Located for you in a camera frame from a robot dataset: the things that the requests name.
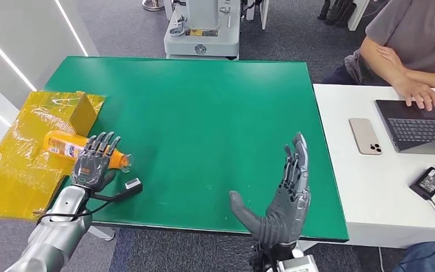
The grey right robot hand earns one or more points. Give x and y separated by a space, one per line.
285 210

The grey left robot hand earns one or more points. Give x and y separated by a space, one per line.
90 167

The person's left hand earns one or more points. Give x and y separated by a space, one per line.
390 56

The person's right hand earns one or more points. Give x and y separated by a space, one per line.
418 92

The orange bottle with clear cap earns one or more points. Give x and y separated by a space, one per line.
61 144

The person's right forearm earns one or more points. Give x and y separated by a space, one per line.
377 62

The dark grey laptop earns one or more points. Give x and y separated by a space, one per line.
416 127

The person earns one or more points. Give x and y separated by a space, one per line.
420 34

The white table leg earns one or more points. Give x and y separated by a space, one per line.
103 232

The yellow cardboard box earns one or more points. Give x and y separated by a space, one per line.
22 172

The beige smartphone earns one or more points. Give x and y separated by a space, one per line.
365 135

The black power adapter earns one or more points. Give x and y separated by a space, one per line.
428 183

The blue denim cloth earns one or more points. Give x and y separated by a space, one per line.
427 259

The grey machine base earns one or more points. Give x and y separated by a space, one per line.
202 37

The chrome round stand base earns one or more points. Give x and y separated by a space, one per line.
153 4

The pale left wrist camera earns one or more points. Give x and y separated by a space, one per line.
133 184

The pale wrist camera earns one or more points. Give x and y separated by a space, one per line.
133 184
300 264

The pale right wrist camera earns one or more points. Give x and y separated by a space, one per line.
300 264

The wall light strip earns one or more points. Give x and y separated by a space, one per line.
5 56
71 28

